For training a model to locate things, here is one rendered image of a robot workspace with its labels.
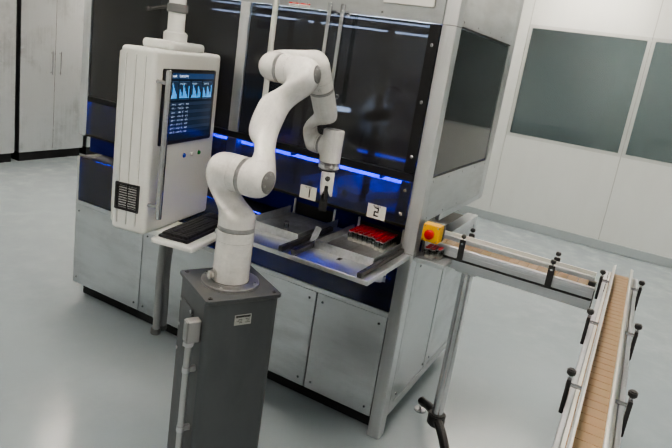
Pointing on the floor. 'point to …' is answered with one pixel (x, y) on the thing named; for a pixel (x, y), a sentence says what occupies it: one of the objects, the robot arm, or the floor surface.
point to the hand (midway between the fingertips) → (322, 206)
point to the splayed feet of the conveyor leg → (433, 420)
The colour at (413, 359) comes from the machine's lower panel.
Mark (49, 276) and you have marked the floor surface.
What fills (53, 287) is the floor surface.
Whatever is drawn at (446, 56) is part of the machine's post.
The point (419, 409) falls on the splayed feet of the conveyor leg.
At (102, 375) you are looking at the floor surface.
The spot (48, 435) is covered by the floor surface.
